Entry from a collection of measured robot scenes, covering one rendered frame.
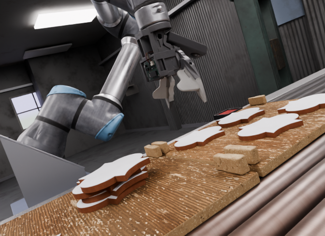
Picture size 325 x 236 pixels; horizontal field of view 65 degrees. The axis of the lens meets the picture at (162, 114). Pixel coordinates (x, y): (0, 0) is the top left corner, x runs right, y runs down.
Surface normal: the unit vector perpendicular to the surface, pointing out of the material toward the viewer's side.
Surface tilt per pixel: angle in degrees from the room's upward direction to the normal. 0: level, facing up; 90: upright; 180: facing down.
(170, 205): 0
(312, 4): 90
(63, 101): 76
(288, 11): 90
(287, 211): 41
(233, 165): 91
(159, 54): 90
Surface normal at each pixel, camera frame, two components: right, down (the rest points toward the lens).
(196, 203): -0.32, -0.94
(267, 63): -0.58, 0.26
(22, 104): 0.55, -0.09
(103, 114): 0.33, -0.32
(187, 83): 0.24, -0.57
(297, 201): 0.07, -0.76
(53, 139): 0.73, -0.27
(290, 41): -0.77, 0.32
